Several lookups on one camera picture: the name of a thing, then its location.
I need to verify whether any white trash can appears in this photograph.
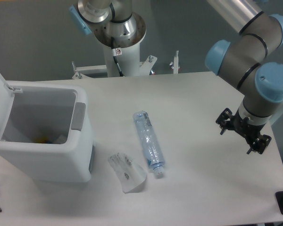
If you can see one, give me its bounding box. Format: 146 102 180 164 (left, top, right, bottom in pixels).
0 81 94 183

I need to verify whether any crushed clear plastic bottle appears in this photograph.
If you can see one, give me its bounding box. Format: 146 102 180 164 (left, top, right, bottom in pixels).
133 111 165 178

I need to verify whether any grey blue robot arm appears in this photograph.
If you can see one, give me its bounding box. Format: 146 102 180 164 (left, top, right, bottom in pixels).
69 0 283 154

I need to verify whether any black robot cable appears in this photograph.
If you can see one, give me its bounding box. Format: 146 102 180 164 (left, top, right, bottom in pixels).
110 36 125 77

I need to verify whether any yellow trash in can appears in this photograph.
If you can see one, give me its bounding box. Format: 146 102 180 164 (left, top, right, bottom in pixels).
34 136 52 144

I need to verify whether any white clamp bracket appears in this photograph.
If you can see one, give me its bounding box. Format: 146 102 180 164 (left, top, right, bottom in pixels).
169 50 180 74

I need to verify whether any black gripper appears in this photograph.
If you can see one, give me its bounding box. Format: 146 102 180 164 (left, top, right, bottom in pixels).
216 108 272 154

